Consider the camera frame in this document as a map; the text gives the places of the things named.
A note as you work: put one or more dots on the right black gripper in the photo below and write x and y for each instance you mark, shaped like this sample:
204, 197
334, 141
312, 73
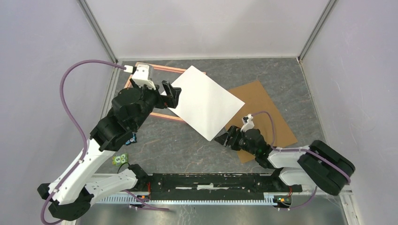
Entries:
233, 131

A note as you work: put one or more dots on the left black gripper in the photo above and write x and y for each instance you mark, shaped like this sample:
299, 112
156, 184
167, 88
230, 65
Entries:
174, 92

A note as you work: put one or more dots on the mountain landscape photo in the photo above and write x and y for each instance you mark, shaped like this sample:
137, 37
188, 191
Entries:
203, 104

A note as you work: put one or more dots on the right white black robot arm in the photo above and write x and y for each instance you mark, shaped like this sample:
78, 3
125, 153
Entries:
315, 164

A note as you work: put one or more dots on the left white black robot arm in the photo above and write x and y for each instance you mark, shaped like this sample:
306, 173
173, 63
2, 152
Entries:
71, 195

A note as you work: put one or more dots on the brown cardboard backing board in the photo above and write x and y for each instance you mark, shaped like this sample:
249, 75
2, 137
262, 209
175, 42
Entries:
257, 99

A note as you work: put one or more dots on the blue owl sticker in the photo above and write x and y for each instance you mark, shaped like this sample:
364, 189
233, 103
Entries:
133, 139

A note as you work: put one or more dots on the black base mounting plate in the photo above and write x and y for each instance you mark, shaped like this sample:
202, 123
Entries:
211, 186

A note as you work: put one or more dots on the green owl sticker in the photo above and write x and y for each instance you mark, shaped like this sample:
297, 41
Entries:
120, 159

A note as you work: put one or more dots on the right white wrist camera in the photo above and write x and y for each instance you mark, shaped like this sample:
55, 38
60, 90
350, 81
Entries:
247, 123

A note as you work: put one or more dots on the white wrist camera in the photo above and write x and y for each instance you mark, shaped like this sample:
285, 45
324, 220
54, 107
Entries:
141, 74
247, 123

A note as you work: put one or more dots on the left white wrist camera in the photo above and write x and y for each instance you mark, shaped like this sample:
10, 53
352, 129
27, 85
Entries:
141, 74

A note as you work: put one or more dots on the white slotted cable duct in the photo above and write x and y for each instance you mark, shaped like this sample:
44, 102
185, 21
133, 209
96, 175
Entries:
125, 198

